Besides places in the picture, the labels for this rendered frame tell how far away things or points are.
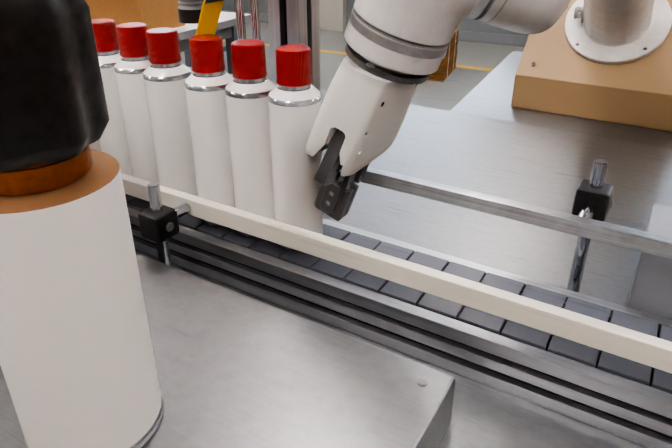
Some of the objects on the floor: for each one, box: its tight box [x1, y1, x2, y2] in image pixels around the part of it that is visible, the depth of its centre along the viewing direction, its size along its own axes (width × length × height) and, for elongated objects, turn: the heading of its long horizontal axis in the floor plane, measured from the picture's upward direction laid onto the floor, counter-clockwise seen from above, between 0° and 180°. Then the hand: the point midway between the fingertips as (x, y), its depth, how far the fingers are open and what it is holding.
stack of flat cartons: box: [427, 29, 459, 82], centre depth 474 cm, size 64×53×31 cm
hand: (336, 196), depth 58 cm, fingers closed, pressing on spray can
